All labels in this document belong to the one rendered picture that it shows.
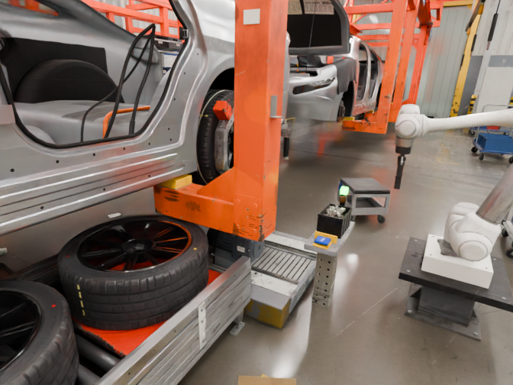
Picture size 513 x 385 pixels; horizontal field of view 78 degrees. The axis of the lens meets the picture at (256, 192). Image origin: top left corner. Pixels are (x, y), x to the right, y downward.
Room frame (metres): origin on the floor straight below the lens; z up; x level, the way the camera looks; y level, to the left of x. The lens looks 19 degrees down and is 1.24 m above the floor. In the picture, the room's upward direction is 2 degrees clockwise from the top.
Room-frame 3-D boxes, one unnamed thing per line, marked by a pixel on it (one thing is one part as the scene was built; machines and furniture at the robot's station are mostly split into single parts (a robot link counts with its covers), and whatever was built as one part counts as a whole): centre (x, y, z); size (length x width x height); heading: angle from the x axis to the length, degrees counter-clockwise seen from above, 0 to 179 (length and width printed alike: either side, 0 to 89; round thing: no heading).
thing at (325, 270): (1.60, -0.42, 0.21); 0.10 x 0.10 x 0.42; 62
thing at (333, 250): (1.62, -0.43, 0.44); 0.43 x 0.17 x 0.03; 152
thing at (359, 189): (2.95, -1.03, 0.17); 0.43 x 0.36 x 0.34; 6
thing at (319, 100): (6.76, -1.25, 1.49); 4.95 x 1.86 x 1.59; 152
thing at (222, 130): (2.07, 0.10, 0.85); 0.54 x 0.07 x 0.54; 152
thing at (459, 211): (1.55, -1.11, 0.56); 0.18 x 0.16 x 0.22; 156
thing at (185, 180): (1.68, 0.45, 0.71); 0.14 x 0.14 x 0.05; 62
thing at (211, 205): (1.60, 0.30, 0.69); 0.52 x 0.17 x 0.35; 62
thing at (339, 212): (1.66, -0.45, 0.51); 0.20 x 0.14 x 0.13; 151
